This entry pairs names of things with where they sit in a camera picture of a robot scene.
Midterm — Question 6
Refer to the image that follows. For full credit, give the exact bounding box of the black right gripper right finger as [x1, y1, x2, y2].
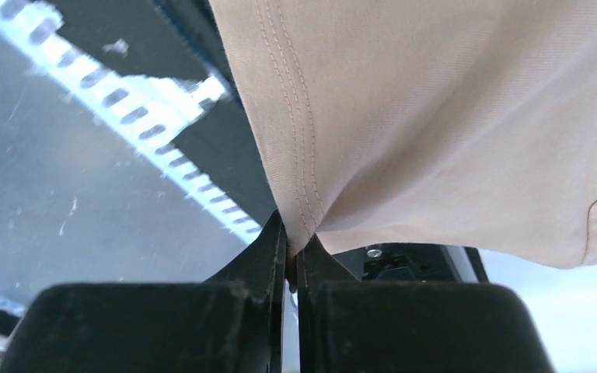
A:
[295, 239, 553, 372]

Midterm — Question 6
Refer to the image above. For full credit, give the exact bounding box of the beige t shirt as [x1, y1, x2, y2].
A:
[211, 1, 597, 268]

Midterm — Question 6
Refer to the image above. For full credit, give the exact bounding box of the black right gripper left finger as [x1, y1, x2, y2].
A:
[0, 213, 286, 372]

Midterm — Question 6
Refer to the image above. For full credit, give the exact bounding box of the white slotted cable duct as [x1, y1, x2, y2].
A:
[0, 1, 261, 244]

